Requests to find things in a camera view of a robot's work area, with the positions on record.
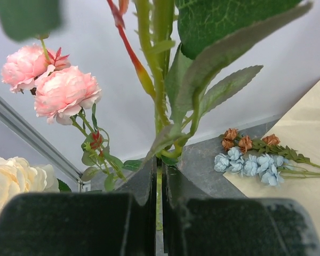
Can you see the peach rose stem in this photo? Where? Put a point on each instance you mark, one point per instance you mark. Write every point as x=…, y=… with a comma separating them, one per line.
x=185, y=43

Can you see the light blue flower stem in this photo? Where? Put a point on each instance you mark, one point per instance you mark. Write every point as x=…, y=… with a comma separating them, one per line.
x=271, y=170

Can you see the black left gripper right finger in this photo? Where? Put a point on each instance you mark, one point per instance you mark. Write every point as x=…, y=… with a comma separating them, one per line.
x=195, y=223

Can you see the brown rose stem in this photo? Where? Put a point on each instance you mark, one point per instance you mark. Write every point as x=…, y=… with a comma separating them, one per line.
x=269, y=144

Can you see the orange wrapping paper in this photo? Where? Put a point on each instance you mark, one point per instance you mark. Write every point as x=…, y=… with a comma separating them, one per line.
x=299, y=133

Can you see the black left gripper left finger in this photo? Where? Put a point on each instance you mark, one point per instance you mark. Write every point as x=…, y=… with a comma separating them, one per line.
x=121, y=222

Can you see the pink rose stem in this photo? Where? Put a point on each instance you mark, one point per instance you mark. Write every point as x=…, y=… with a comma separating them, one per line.
x=64, y=94

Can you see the cream white rose stem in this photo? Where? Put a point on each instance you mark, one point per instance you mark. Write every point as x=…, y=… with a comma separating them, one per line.
x=18, y=176

